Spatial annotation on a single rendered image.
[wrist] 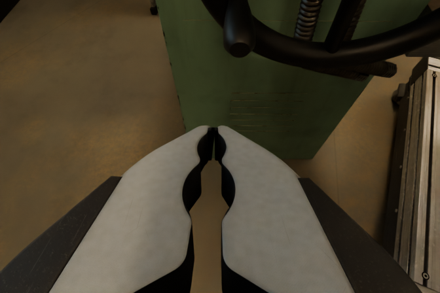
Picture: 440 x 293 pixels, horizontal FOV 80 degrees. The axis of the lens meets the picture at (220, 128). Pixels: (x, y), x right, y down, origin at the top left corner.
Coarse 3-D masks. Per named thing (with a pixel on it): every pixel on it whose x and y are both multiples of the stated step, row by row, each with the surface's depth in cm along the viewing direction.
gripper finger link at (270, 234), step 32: (224, 128) 11; (224, 160) 9; (256, 160) 9; (224, 192) 9; (256, 192) 8; (288, 192) 8; (224, 224) 7; (256, 224) 7; (288, 224) 7; (320, 224) 7; (224, 256) 6; (256, 256) 6; (288, 256) 6; (320, 256) 6; (224, 288) 6; (256, 288) 6; (288, 288) 5; (320, 288) 5; (352, 288) 5
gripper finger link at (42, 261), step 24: (96, 192) 8; (72, 216) 7; (96, 216) 7; (48, 240) 6; (72, 240) 6; (24, 264) 6; (48, 264) 6; (0, 288) 5; (24, 288) 5; (48, 288) 5
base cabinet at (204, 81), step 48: (192, 0) 42; (288, 0) 42; (336, 0) 42; (384, 0) 42; (192, 48) 51; (192, 96) 64; (240, 96) 64; (288, 96) 63; (336, 96) 63; (288, 144) 86
